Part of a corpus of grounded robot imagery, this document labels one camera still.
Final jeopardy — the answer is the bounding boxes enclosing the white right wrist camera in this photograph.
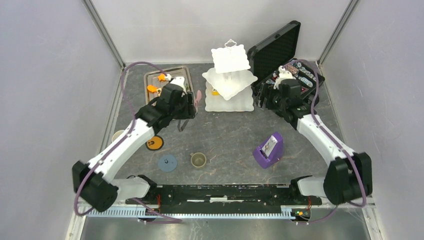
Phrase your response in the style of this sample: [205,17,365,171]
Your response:
[273,65,294,89]

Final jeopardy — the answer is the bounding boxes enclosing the silver metal tray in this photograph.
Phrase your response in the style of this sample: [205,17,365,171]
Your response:
[143,65,197,104]

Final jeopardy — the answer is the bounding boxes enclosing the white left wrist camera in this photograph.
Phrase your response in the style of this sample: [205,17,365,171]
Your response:
[169,76,187,93]

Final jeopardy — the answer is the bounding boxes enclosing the blue round coaster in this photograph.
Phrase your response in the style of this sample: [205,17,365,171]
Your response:
[157,154,178,173]

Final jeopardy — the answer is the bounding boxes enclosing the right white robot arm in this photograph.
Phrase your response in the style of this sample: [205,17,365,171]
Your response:
[254,79,373,207]

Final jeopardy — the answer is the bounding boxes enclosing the orange fish cookie lower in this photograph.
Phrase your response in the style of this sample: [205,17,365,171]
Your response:
[146,85,161,94]

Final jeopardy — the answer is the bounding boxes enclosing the purple card shuffler box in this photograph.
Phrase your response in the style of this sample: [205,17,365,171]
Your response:
[252,132,285,169]

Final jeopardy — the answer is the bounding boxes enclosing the yellow smiley coaster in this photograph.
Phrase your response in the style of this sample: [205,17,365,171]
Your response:
[145,135,165,151]

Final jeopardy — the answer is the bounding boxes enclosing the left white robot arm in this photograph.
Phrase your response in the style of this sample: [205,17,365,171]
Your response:
[71,83,202,212]

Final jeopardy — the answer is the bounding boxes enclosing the black poker chip case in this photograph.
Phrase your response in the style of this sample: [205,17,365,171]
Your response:
[247,20,325,110]

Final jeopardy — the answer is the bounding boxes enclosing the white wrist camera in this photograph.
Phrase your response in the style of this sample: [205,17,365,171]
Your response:
[273,65,294,89]
[169,76,187,93]

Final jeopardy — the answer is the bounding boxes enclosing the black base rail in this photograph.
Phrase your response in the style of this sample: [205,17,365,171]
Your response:
[141,183,323,214]

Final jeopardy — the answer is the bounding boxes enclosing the orange fish cookie upper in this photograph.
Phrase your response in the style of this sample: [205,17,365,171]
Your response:
[157,73,168,82]

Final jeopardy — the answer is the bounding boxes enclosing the cream yellow-handled mug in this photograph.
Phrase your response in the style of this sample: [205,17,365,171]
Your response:
[110,129,125,143]

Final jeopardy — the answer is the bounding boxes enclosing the orange fish cookie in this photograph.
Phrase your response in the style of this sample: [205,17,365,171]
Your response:
[157,73,168,82]
[146,85,161,94]

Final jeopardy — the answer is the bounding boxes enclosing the olive green cup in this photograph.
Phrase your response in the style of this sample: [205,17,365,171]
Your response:
[190,152,207,168]

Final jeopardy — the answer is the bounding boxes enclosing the aluminium cable duct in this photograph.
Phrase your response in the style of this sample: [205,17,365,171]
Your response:
[86,206,312,220]

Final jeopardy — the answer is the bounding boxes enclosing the white three-tier cake stand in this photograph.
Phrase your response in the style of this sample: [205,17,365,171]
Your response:
[202,39,258,112]

